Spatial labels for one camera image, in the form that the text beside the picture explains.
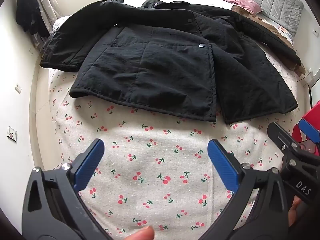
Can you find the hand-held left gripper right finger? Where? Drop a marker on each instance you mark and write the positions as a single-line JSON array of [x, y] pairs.
[[222, 162]]

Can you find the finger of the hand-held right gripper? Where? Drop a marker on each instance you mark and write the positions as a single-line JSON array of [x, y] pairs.
[[285, 137], [310, 130]]

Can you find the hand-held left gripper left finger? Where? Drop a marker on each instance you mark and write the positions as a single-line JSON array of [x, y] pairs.
[[89, 162]]

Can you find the black quilted jacket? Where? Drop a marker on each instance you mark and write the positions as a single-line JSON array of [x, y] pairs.
[[155, 62]]

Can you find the dark hanging clothes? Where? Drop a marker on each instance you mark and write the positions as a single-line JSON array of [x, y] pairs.
[[27, 12]]

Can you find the person's right hand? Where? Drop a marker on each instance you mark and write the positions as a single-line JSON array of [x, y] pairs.
[[295, 212]]

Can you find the person's left hand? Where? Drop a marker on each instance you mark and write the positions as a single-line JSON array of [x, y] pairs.
[[141, 233]]

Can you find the red plastic stool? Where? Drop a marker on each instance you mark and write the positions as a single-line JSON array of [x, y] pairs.
[[312, 116]]

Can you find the brown fleece garment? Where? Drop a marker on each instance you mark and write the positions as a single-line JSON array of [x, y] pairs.
[[282, 40]]

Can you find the small orange white packet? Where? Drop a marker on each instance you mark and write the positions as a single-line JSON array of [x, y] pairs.
[[282, 30]]

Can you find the grey padded headboard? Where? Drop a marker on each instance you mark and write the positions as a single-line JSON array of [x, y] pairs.
[[275, 0]]

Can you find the sheer patterned curtain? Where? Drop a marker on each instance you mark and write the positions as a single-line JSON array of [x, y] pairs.
[[41, 2]]

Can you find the white wall socket with plug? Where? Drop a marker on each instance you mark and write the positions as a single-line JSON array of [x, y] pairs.
[[310, 72]]

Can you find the wall switch with sticker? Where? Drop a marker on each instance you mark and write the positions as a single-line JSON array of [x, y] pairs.
[[12, 133]]

